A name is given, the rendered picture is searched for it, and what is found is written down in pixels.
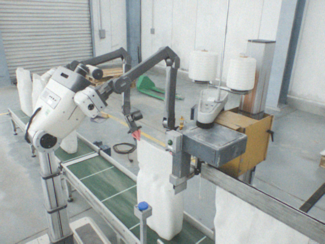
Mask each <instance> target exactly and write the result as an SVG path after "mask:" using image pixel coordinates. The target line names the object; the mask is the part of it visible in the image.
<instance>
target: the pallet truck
mask: <svg viewBox="0 0 325 244"><path fill-rule="evenodd" d="M138 63H139V64H140V59H139V46H138ZM136 87H137V89H138V91H140V92H143V93H146V94H149V95H150V96H154V97H157V98H159V99H163V100H164V101H165V96H164V95H163V94H160V93H156V92H153V91H149V90H150V89H151V90H155V91H158V92H162V93H165V90H164V89H161V88H158V87H156V86H155V83H154V82H153V81H151V80H150V78H149V77H148V76H146V75H141V76H140V77H139V78H138V84H137V85H136ZM176 98H178V99H183V98H184V96H182V95H181V94H179V93H176Z"/></svg>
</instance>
